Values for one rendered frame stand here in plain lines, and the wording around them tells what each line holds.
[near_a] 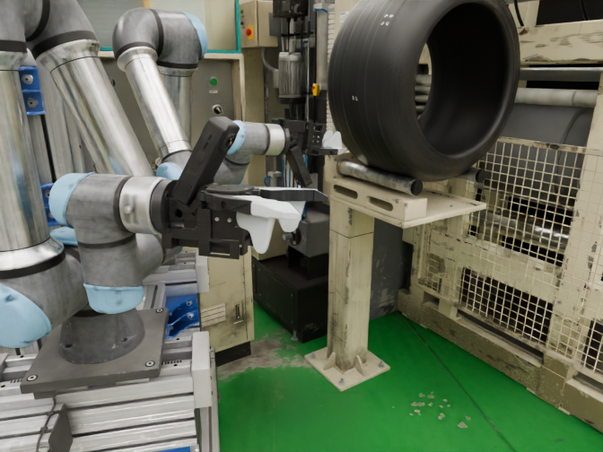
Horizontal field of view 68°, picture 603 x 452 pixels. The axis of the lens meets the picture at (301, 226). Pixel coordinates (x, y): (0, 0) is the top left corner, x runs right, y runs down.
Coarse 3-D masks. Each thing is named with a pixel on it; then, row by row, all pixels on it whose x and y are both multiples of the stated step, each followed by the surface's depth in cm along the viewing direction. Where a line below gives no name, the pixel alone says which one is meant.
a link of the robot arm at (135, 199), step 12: (132, 180) 56; (144, 180) 56; (156, 180) 56; (132, 192) 55; (144, 192) 55; (120, 204) 55; (132, 204) 55; (144, 204) 54; (120, 216) 56; (132, 216) 55; (144, 216) 55; (132, 228) 57; (144, 228) 56
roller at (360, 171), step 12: (348, 168) 147; (360, 168) 143; (372, 168) 140; (372, 180) 138; (384, 180) 134; (396, 180) 130; (408, 180) 126; (420, 180) 126; (408, 192) 127; (420, 192) 127
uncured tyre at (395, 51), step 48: (384, 0) 115; (432, 0) 109; (480, 0) 117; (336, 48) 124; (384, 48) 110; (432, 48) 151; (480, 48) 145; (336, 96) 126; (384, 96) 112; (432, 96) 157; (480, 96) 149; (384, 144) 120; (432, 144) 157; (480, 144) 133
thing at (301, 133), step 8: (280, 120) 110; (288, 120) 108; (296, 120) 114; (288, 128) 109; (296, 128) 110; (304, 128) 111; (312, 128) 110; (288, 136) 107; (296, 136) 111; (304, 136) 111; (312, 136) 111; (320, 136) 114; (288, 144) 108; (304, 144) 112; (312, 144) 113; (320, 144) 114; (304, 152) 112
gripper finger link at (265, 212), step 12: (252, 204) 47; (264, 204) 47; (276, 204) 47; (288, 204) 46; (240, 216) 51; (252, 216) 49; (264, 216) 47; (276, 216) 46; (288, 216) 46; (300, 216) 46; (252, 228) 49; (264, 228) 48; (252, 240) 50; (264, 240) 48; (264, 252) 49
